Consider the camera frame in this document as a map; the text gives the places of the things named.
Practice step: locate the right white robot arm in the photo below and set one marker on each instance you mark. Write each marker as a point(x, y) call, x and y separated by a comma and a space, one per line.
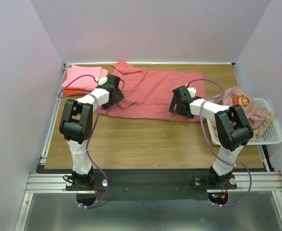
point(233, 129)

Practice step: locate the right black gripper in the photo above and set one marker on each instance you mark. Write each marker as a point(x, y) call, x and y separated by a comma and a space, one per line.
point(177, 104)

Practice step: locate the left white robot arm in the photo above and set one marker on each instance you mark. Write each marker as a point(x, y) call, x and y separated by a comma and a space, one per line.
point(78, 121)

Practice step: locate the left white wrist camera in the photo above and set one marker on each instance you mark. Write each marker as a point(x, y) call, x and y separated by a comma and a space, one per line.
point(101, 80)

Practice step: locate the dusty rose t shirt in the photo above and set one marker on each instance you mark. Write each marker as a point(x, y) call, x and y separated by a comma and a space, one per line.
point(148, 93)

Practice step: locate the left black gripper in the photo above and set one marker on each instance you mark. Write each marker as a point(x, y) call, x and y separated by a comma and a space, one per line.
point(119, 97)

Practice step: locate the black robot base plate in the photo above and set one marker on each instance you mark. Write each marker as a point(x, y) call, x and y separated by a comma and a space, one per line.
point(150, 184)

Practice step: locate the folded orange t shirt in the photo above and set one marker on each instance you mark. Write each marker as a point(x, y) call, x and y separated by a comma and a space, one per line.
point(75, 92)

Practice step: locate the white plastic laundry basket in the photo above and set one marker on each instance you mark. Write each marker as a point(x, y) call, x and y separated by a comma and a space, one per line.
point(272, 134)

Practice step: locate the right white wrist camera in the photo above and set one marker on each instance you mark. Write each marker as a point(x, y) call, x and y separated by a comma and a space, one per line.
point(192, 91)

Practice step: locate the mauve pixel print t shirt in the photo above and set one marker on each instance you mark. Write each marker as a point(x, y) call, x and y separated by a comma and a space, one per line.
point(236, 96)

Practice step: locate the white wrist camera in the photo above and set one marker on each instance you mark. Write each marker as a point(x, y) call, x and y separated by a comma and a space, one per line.
point(192, 91)
point(101, 80)

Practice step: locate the folded pink t shirt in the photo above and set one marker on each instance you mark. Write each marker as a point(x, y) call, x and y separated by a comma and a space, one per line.
point(76, 72)

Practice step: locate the beige t shirt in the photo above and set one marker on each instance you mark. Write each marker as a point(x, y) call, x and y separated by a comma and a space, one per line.
point(263, 125)

